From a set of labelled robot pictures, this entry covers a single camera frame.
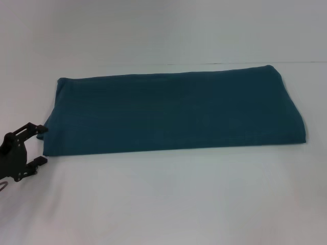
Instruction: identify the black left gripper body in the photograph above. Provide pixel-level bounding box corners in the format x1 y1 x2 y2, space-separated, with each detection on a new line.
0 132 29 182

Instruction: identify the teal blue t-shirt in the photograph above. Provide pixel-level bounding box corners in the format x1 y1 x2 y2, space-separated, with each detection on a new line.
37 65 309 157

